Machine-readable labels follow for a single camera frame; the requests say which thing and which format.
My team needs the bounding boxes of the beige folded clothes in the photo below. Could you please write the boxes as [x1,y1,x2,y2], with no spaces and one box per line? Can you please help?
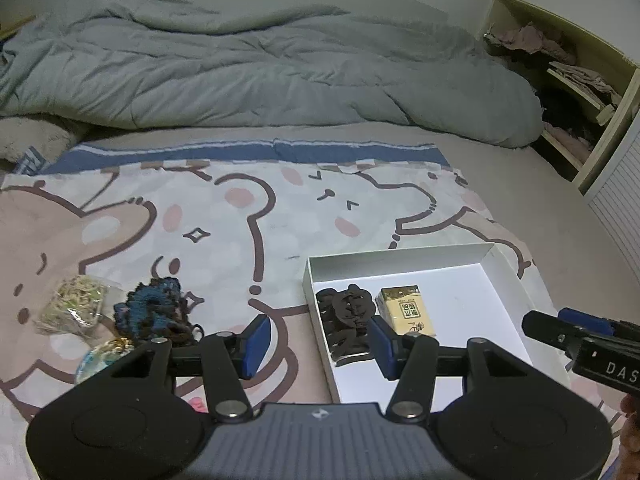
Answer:
[547,61,624,107]

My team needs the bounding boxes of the white fluffy pillow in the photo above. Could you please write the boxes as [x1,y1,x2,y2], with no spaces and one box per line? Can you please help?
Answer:
[0,115,91,172]

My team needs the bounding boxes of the pink crumpled clothes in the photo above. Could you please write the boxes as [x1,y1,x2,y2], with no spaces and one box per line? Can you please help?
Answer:
[486,22,577,65]

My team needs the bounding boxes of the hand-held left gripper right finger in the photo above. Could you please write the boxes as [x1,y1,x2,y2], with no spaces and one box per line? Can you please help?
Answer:
[369,316,526,420]

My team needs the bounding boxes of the dark blue scrunchie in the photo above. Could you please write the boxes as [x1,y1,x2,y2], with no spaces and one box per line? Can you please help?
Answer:
[112,276,204,349]

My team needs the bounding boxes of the white cardboard box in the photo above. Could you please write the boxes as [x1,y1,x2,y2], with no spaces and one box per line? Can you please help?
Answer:
[302,242,573,404]

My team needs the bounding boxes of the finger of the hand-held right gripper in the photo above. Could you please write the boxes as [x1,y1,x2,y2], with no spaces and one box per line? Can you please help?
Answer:
[557,307,640,342]
[521,310,587,356]

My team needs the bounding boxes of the white louvered door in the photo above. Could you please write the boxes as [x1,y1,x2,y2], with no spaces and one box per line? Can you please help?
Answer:
[582,110,640,282]

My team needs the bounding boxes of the person's right hand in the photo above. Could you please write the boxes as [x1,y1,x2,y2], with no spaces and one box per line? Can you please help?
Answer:
[619,394,640,480]

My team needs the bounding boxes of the clear bag of rubber bands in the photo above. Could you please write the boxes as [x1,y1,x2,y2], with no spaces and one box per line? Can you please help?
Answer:
[32,275,124,336]

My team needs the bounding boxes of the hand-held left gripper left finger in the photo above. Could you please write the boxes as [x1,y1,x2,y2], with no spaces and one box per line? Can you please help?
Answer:
[107,314,273,422]

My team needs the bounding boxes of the brown hair claw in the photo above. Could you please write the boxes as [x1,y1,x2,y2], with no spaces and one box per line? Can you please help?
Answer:
[315,284,382,368]

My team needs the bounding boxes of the small yellow packet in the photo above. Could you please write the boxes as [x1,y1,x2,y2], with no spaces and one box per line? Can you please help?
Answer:
[375,285,437,339]

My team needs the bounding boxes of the teal and gold ornament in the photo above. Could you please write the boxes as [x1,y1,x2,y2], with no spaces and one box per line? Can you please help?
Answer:
[75,337,139,386]

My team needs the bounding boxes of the pink folded clothes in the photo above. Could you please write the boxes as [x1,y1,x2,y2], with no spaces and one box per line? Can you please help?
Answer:
[542,125,597,162]

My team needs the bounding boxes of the bear printed blanket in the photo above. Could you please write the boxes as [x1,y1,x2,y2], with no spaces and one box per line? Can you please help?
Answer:
[0,140,576,480]

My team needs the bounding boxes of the grey duvet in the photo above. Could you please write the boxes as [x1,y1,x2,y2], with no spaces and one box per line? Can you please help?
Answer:
[0,0,545,150]

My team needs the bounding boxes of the cream open wardrobe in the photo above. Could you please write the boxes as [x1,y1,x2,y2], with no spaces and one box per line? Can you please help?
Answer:
[480,0,640,196]

